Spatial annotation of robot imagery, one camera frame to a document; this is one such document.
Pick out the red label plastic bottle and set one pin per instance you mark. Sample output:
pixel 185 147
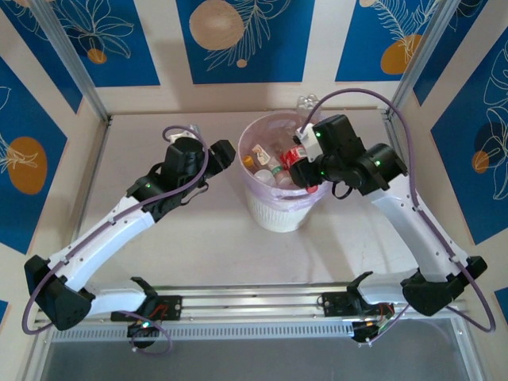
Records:
pixel 291 155

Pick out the clear plastic bottle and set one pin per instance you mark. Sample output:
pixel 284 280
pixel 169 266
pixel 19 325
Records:
pixel 305 104

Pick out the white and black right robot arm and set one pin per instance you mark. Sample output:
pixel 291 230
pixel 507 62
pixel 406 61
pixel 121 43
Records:
pixel 409 226

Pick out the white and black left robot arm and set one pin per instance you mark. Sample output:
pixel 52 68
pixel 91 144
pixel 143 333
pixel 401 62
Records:
pixel 107 234

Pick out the white bin with liner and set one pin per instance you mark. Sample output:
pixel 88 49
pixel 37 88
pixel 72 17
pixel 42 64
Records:
pixel 274 194

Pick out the white plastic waste bin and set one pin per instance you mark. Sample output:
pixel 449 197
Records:
pixel 278 218

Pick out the small electronics board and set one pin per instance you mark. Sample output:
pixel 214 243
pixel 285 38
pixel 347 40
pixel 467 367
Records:
pixel 143 327
pixel 367 331

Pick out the grey flat panel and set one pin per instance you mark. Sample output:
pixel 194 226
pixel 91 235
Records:
pixel 254 363

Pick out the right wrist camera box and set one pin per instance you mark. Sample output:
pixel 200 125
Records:
pixel 309 145

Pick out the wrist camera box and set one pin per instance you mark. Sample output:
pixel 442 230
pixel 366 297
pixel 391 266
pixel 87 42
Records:
pixel 309 145
pixel 178 135

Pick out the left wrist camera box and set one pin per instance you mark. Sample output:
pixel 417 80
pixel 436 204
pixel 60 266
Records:
pixel 178 135

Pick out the aluminium frame post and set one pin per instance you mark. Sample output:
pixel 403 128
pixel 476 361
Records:
pixel 71 59
pixel 420 55

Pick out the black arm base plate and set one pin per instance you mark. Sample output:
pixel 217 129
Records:
pixel 329 305
pixel 174 313

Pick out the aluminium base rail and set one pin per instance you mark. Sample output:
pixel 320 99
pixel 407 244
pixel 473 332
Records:
pixel 258 305

